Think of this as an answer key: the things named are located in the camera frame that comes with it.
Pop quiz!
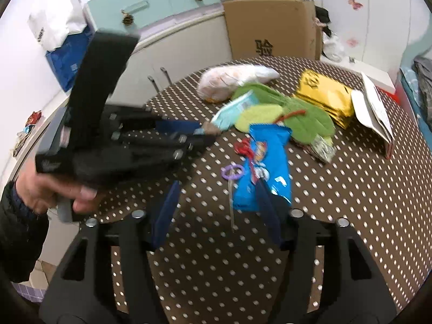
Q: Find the purple ring-handled tool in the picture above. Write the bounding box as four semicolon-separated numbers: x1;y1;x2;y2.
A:
221;163;244;232

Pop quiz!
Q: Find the white cabinet with teal drawers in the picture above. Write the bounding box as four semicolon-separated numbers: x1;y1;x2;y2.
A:
83;0;234;109

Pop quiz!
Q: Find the brown striped round table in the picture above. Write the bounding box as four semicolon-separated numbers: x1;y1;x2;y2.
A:
97;56;423;324

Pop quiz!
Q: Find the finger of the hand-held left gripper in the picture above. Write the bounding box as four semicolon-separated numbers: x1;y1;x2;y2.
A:
111;130;218;167
111;107;207;140

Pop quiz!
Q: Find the person's left hand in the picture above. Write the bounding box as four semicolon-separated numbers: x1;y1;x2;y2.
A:
16;167;99;215

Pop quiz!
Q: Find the light blue packet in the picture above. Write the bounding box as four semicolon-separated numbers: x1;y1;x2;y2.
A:
211;90;260;131

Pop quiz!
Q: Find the green striped wrapper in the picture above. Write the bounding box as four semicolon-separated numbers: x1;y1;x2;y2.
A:
293;131;337;164

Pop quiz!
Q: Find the bed with teal mattress cover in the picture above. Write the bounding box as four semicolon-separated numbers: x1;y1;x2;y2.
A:
398;35;432;129

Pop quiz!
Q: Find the white plastic food bag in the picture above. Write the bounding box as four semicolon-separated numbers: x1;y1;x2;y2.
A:
197;65;281;104

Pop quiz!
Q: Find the grey folded quilt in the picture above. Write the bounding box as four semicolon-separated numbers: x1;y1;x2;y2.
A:
413;55;432;126

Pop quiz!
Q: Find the gold foil packet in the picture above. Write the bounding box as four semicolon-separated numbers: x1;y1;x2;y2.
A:
292;69;355;130

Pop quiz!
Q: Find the black clothing pile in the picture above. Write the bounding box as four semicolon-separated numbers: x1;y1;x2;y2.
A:
315;6;334;38

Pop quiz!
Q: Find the brown cardboard box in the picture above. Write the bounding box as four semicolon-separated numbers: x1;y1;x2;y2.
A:
221;0;325;62

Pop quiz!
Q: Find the person's left forearm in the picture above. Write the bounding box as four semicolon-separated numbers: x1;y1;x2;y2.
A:
0;180;52;283

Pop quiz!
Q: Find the red ring-handled tool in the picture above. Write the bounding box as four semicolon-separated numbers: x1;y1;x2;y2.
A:
234;139;254;158

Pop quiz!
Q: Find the blue shopping bag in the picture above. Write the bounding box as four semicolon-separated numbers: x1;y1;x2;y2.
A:
45;27;94;92

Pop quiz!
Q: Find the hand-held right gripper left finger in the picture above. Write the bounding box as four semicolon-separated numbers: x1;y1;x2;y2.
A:
39;180;184;324

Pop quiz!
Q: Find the light green leaf-shaped mat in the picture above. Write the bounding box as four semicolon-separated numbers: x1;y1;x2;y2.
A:
235;104;285;132

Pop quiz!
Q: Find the red cabinet with white top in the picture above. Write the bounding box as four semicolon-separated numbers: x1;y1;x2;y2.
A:
347;57;401;104

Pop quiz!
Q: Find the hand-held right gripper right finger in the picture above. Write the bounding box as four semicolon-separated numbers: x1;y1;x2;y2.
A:
256;175;398;324

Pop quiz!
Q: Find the crumpled white plastic bag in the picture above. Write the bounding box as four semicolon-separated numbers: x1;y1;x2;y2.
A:
322;33;347;62

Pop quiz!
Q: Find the white open paper box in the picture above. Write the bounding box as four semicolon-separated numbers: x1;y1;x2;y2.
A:
350;72;395;160

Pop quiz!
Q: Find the colourful small ornament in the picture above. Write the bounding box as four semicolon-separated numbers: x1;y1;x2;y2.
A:
13;110;45;157

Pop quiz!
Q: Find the blue snack packet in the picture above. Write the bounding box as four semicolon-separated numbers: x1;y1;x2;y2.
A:
232;124;293;212

